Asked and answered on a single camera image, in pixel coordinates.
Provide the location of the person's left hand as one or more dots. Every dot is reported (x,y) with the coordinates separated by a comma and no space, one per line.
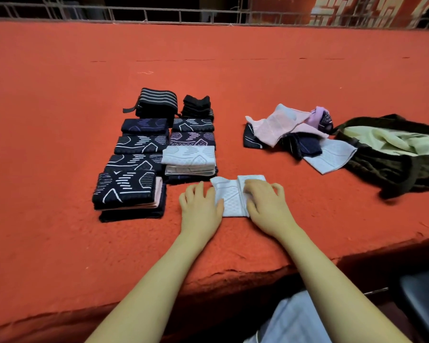
(201,218)

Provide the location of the person's right hand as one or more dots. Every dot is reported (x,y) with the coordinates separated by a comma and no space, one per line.
(270,210)

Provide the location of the single pale pink sock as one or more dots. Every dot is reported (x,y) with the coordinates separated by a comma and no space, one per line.
(275,126)
(158,193)

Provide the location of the single navy purple-cuffed sock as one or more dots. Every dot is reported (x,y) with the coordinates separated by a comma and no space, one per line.
(132,214)

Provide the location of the single black purple-lined sock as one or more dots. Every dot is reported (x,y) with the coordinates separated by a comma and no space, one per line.
(192,138)

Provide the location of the single black white-lined sock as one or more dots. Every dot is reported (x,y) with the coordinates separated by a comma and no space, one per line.
(124,189)

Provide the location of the single black grey-striped sock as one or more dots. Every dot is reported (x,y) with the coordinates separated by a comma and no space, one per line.
(193,125)

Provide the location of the person's right forearm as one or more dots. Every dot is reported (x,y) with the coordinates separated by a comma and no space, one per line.
(343,293)

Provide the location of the person's left forearm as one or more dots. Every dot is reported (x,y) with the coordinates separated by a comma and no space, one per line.
(146,296)

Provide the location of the person's pale blue clothing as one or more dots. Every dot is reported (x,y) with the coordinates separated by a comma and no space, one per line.
(289,321)

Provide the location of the single navy striped sock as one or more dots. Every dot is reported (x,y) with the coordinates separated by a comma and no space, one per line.
(304,145)

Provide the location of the dark grey seat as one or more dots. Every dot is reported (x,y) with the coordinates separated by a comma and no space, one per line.
(423,300)

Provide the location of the red banner with white print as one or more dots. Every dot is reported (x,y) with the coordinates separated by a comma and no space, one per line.
(286,5)

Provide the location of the grey metal truss tower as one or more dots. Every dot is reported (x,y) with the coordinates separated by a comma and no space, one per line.
(57,7)

